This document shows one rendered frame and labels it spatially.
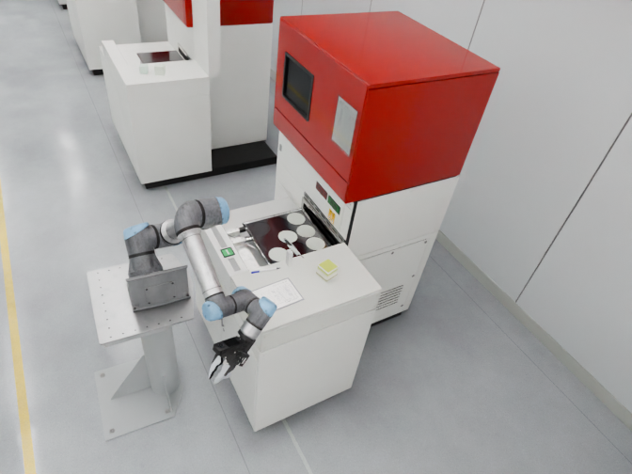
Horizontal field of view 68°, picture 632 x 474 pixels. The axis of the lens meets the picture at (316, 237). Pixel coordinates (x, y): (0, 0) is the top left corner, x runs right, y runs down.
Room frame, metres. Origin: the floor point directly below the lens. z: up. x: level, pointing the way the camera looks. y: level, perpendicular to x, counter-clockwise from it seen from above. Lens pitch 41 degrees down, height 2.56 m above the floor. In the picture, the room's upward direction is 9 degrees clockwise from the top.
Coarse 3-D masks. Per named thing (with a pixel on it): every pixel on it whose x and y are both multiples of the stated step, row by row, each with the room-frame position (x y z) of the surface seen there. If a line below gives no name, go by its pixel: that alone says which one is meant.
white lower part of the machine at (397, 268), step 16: (416, 240) 2.11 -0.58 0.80; (432, 240) 2.19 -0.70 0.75; (368, 256) 1.91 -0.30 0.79; (384, 256) 1.98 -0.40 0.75; (400, 256) 2.06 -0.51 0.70; (416, 256) 2.14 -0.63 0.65; (384, 272) 2.01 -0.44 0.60; (400, 272) 2.09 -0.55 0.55; (416, 272) 2.17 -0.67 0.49; (384, 288) 2.03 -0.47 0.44; (400, 288) 2.12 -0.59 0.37; (416, 288) 2.21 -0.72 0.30; (384, 304) 2.06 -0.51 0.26; (400, 304) 2.15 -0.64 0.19; (384, 320) 2.12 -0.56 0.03
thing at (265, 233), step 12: (276, 216) 2.00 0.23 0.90; (252, 228) 1.88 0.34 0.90; (264, 228) 1.89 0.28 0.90; (276, 228) 1.91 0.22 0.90; (288, 228) 1.92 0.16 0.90; (264, 240) 1.80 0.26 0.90; (276, 240) 1.81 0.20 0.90; (300, 240) 1.84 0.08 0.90; (324, 240) 1.87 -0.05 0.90; (264, 252) 1.70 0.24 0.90; (300, 252) 1.75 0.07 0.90
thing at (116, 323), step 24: (120, 264) 1.54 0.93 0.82; (168, 264) 1.59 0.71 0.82; (96, 288) 1.37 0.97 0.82; (120, 288) 1.40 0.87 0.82; (192, 288) 1.47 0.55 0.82; (96, 312) 1.24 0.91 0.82; (120, 312) 1.26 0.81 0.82; (144, 312) 1.28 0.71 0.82; (168, 312) 1.30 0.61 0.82; (192, 312) 1.32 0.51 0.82; (120, 336) 1.14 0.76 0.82; (144, 336) 1.18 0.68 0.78
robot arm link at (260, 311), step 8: (264, 296) 1.17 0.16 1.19; (256, 304) 1.13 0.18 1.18; (264, 304) 1.12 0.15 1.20; (272, 304) 1.13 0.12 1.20; (248, 312) 1.12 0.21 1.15; (256, 312) 1.10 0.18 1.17; (264, 312) 1.10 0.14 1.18; (272, 312) 1.11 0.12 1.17; (248, 320) 1.08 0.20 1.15; (256, 320) 1.08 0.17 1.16; (264, 320) 1.09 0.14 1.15
